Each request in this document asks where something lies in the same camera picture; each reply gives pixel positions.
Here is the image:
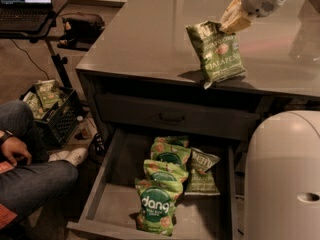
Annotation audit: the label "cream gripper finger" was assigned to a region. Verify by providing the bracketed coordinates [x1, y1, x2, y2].
[220, 0, 253, 34]

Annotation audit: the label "kettle jalapeno chip bag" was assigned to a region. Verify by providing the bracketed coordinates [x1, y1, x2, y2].
[185, 148, 220, 196]
[186, 21, 245, 89]

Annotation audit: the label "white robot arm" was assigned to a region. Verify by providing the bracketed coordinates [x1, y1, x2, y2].
[221, 0, 320, 240]

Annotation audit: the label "grey counter cabinet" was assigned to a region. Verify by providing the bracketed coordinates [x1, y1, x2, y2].
[77, 0, 320, 138]

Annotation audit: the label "grey top drawer front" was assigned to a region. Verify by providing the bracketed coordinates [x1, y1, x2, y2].
[95, 93, 259, 140]

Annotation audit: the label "rear green Dang chip bag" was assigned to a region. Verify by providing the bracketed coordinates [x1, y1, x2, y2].
[154, 135, 189, 148]

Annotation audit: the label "green dang chip bag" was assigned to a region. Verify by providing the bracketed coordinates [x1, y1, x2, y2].
[144, 159, 189, 183]
[135, 179, 183, 236]
[154, 135, 189, 148]
[151, 142, 191, 169]

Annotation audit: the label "dark bag on floor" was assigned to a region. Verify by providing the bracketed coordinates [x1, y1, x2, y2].
[58, 12, 105, 51]

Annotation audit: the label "Kettle chip bag in crate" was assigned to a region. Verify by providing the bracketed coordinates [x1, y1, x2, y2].
[34, 79, 60, 110]

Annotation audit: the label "front green Dang chip bag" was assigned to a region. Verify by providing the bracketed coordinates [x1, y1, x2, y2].
[135, 179, 183, 236]

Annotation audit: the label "open grey middle drawer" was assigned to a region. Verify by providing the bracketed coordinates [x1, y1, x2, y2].
[67, 128, 238, 240]

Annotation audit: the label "seated person's hand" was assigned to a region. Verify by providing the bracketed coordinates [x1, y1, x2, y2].
[1, 137, 32, 167]

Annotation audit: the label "black laptop stand table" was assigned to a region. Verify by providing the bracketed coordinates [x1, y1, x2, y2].
[0, 0, 72, 88]

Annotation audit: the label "black plastic crate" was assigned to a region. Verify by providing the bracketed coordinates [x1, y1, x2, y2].
[20, 86, 81, 149]

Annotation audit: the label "white sneaker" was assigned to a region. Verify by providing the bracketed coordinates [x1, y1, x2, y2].
[49, 147, 88, 167]

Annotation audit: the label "black laptop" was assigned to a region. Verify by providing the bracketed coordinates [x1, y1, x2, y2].
[0, 0, 54, 32]

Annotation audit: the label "black wrist watch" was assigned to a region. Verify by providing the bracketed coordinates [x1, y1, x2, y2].
[0, 130, 13, 146]

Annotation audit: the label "seated person's jeans legs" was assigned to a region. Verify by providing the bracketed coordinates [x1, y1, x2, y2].
[0, 100, 78, 229]

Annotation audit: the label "red patterned cloth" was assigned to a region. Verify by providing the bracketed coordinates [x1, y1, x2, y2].
[0, 161, 17, 229]

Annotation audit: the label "black power cable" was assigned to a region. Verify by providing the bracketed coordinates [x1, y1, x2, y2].
[10, 38, 51, 82]

